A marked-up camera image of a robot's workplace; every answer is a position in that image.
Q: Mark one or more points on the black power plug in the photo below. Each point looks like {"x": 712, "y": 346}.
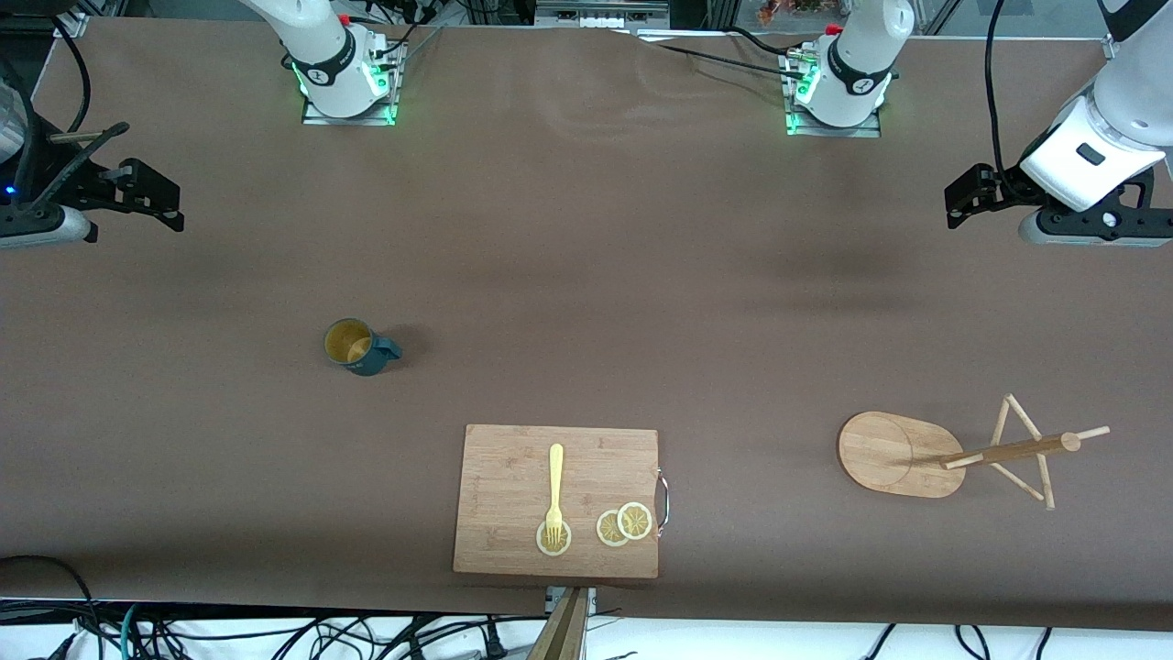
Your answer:
{"x": 493, "y": 642}

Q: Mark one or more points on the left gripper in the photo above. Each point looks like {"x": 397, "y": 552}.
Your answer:
{"x": 1006, "y": 186}

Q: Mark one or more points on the lemon slice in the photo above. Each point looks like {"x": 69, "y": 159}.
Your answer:
{"x": 635, "y": 521}
{"x": 606, "y": 530}
{"x": 564, "y": 542}

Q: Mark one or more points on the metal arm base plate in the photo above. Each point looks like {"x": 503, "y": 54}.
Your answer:
{"x": 829, "y": 131}
{"x": 367, "y": 117}

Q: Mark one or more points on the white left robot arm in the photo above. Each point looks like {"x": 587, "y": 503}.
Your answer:
{"x": 852, "y": 64}

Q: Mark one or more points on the teal cup yellow inside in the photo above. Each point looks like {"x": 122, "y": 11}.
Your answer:
{"x": 348, "y": 341}

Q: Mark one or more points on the bamboo cutting board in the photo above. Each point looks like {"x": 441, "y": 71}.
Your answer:
{"x": 504, "y": 486}

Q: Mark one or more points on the metal clamp bracket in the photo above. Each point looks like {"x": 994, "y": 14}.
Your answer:
{"x": 554, "y": 598}

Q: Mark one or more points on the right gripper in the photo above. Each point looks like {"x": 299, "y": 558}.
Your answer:
{"x": 81, "y": 190}

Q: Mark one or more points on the yellow plastic fork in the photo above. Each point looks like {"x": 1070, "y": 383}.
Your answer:
{"x": 555, "y": 467}

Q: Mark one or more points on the wooden cup rack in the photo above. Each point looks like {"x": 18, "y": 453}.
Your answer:
{"x": 889, "y": 454}

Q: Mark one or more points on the grey power strip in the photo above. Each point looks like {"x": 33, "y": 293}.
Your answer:
{"x": 600, "y": 14}

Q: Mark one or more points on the wooden beam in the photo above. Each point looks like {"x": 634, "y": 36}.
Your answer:
{"x": 564, "y": 637}

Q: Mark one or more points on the aluminium frame bracket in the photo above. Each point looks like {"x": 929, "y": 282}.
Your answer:
{"x": 73, "y": 20}
{"x": 1113, "y": 44}

